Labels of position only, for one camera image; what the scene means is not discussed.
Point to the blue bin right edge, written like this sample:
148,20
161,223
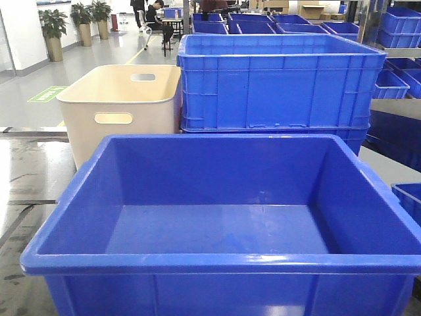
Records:
409,198

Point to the large blue target bin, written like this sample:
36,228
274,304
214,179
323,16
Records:
226,224

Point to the potted plant right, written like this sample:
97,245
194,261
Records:
101,13

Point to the potted plant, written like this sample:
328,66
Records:
53,26
101,13
82,17

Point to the seated person in black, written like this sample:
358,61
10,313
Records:
155,23

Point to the potted plant middle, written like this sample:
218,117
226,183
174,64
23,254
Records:
82,17

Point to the big blue ribbed crate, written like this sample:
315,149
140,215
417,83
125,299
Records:
293,83

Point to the beige plastic bin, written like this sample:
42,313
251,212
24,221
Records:
120,99

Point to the potted plant left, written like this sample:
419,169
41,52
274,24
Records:
53,26

